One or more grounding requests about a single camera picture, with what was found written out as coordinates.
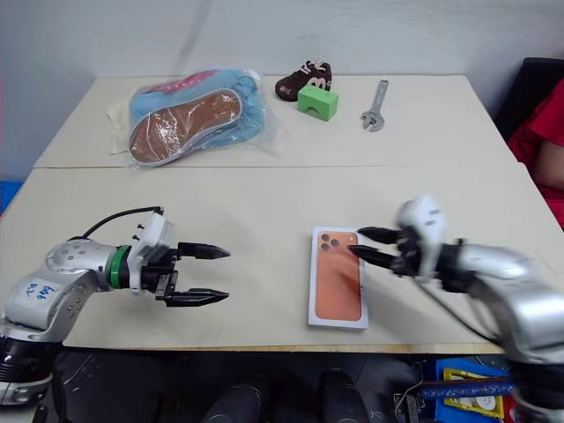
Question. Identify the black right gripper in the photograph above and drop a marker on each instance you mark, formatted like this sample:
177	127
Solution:
407	255

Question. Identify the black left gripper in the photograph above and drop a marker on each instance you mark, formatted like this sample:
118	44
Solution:
158	273

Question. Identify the phone box lid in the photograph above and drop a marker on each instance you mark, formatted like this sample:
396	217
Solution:
337	291

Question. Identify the bare forearm of bystander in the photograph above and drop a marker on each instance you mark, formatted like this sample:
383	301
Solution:
553	163

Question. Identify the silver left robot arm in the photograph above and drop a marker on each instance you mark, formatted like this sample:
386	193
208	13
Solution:
57	282

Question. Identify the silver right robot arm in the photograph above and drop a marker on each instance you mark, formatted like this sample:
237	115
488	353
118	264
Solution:
515	291

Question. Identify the dark rounded shape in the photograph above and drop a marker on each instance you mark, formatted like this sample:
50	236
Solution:
242	403
341	396

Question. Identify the grey adjustable wrench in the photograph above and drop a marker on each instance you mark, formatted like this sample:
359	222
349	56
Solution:
379	103

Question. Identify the blue storage bin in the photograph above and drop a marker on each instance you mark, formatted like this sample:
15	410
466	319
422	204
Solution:
458	363

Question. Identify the blue slipper with brown sole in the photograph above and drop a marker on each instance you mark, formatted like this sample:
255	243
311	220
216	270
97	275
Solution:
185	128

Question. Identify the green foam block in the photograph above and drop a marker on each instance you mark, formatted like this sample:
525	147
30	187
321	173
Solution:
315	102

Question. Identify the slippers in plastic bag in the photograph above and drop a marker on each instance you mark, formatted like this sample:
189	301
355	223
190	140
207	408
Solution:
264	123

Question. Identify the blue patterned tube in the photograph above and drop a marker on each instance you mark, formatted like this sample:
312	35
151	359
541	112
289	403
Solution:
467	390

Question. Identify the brown toy shoe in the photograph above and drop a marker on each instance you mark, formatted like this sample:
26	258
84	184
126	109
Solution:
299	83

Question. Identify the blue slipper with pink band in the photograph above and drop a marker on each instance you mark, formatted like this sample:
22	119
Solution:
189	83

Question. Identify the blue crate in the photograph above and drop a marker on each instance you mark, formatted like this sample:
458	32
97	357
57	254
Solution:
9	194

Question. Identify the person in red shirt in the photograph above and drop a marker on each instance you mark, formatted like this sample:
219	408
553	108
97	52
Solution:
546	119

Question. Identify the black chair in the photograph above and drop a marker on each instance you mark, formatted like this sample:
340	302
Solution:
520	88

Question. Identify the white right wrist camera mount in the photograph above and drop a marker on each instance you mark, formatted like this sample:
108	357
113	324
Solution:
429	224

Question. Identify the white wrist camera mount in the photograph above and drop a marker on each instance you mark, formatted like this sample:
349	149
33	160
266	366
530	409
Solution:
154	231
429	224

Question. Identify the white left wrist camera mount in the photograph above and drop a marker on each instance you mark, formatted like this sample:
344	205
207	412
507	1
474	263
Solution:
154	231

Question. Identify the yellow plastic frame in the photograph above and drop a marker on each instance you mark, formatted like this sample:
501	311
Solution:
454	374

